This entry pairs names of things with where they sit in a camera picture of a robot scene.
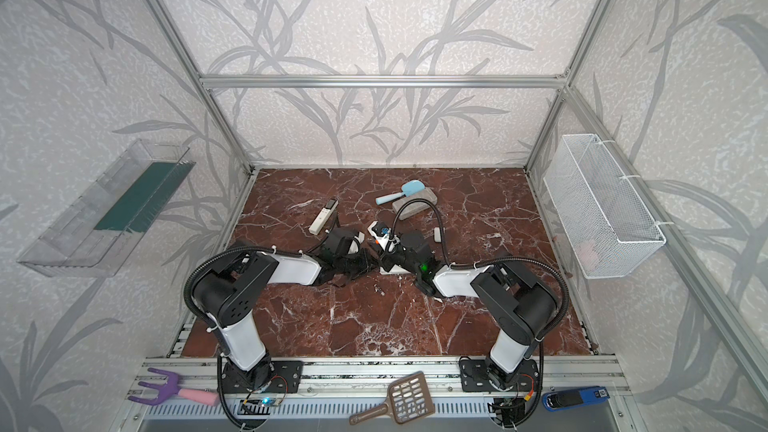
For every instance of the blue black device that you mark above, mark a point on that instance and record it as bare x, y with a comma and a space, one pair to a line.
574, 398

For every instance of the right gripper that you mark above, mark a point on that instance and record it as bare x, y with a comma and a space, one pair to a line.
395, 250

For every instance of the purple pink garden fork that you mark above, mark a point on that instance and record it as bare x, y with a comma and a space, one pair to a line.
171, 388

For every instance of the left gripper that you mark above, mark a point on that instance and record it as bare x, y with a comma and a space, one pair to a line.
358, 258

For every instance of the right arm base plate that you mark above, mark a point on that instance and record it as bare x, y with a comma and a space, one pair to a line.
482, 375

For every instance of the white wire basket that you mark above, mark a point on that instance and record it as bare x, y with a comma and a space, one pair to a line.
608, 226

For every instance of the slim white remote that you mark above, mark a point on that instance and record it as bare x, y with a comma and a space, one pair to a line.
324, 217

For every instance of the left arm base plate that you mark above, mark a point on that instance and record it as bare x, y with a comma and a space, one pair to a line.
268, 376

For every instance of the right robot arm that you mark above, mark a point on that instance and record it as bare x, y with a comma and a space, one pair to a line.
527, 298

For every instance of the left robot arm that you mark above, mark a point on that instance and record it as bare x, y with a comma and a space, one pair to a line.
223, 290

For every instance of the clear plastic wall shelf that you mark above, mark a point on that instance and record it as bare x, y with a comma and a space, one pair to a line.
95, 235

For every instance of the white remote control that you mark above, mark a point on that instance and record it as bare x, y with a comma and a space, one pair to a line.
396, 270

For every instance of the brown slotted scoop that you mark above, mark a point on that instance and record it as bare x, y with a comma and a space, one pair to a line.
407, 400

